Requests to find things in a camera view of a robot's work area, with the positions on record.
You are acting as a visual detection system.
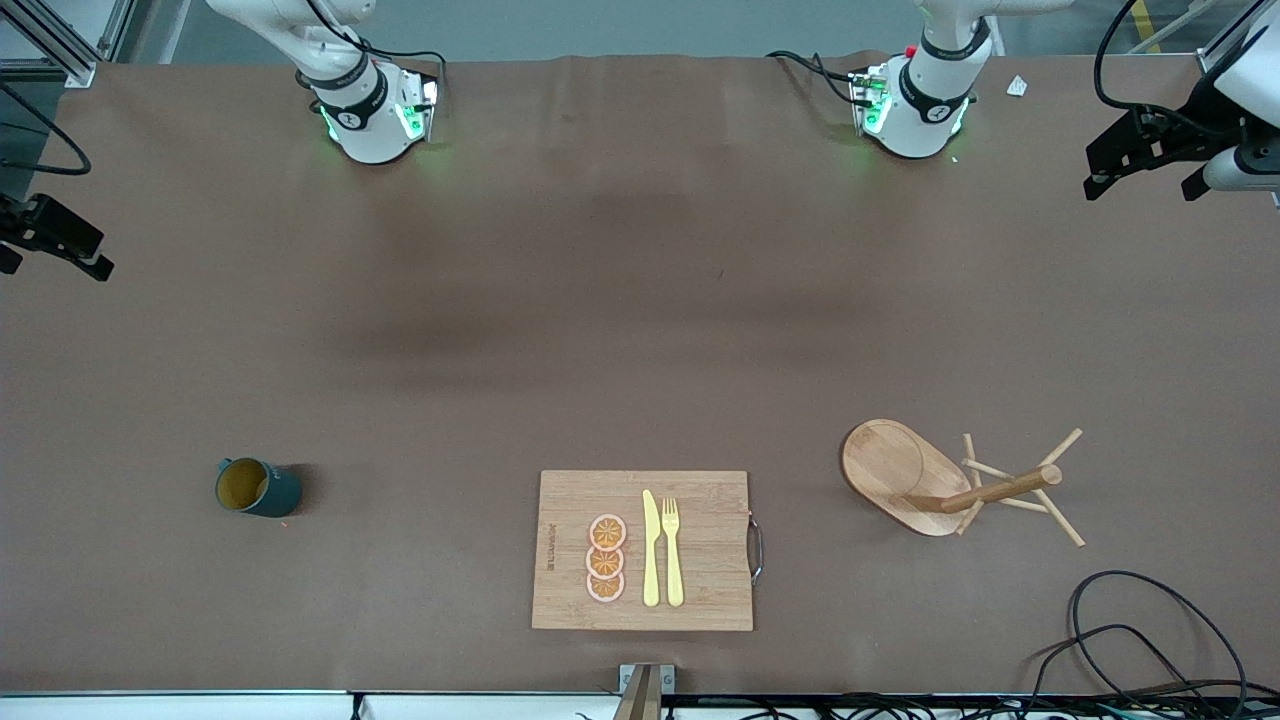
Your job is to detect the teal cup with yellow inside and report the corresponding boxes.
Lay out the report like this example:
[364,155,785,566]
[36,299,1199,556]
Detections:
[215,457,303,519]

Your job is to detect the wooden cup rack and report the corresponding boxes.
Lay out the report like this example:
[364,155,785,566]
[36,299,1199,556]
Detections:
[841,419,1087,548]

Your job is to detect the bamboo cutting board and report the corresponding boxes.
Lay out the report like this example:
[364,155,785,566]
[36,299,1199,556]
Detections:
[531,470,765,632]

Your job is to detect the yellow plastic fork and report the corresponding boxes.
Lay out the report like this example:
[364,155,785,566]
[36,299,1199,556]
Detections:
[661,498,685,608]

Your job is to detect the yellow plastic knife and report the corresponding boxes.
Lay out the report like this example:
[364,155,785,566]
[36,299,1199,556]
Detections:
[642,489,662,608]

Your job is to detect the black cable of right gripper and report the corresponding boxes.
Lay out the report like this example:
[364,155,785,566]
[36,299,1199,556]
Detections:
[0,85,93,178]

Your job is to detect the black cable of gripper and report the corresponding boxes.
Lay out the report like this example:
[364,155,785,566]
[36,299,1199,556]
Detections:
[0,85,93,178]
[1093,0,1216,136]

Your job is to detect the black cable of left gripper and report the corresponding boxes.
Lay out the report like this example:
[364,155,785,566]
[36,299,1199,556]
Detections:
[1093,0,1216,136]

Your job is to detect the aluminium frame profile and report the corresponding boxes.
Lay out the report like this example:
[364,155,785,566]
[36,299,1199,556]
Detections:
[0,0,136,89]

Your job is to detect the black cable at left arm base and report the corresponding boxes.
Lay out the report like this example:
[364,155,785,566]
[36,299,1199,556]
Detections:
[767,50,863,106]

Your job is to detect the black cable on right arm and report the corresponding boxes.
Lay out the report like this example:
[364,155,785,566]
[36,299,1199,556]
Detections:
[305,0,448,101]

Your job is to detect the long looped black cable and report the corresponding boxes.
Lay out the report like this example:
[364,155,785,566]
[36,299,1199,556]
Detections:
[1030,570,1251,720]

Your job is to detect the tangled black cables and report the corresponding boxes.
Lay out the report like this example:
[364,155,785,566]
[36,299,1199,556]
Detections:
[680,692,1280,720]

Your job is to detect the aluminium camera mount post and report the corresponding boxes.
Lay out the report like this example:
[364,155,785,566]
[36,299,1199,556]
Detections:
[618,664,676,720]

